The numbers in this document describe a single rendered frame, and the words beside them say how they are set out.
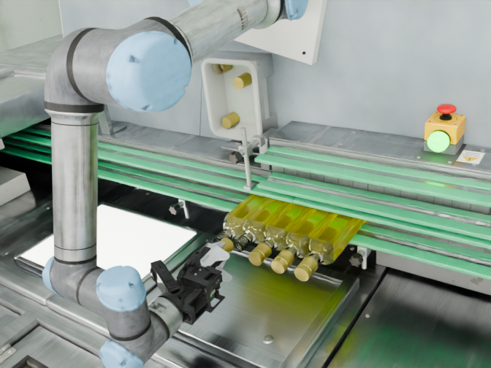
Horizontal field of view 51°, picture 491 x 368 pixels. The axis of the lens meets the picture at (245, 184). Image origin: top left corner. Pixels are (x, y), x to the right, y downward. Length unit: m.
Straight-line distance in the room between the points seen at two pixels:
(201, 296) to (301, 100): 0.61
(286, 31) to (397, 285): 0.68
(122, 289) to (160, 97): 0.32
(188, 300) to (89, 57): 0.50
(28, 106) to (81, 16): 0.34
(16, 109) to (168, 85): 1.10
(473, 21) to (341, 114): 0.38
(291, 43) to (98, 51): 0.65
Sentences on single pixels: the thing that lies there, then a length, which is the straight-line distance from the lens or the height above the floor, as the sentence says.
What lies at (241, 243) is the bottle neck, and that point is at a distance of 1.17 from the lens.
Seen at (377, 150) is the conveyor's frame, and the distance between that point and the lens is 1.23.
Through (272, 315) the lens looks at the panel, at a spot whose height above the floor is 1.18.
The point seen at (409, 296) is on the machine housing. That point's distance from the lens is 1.30.
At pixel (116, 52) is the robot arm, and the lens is 0.77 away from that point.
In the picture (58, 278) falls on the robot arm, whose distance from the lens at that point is 1.00.
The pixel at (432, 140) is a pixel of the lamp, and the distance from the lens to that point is 1.18.
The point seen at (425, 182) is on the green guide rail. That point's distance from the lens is 1.14.
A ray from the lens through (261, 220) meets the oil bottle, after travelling 1.22.
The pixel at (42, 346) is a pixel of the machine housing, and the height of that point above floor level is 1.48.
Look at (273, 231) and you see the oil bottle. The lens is 1.18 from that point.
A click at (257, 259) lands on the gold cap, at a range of 1.14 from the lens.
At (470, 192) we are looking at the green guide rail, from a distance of 1.12.
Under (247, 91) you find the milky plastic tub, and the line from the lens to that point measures 1.46.
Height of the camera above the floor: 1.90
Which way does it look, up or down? 45 degrees down
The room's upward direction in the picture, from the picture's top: 129 degrees counter-clockwise
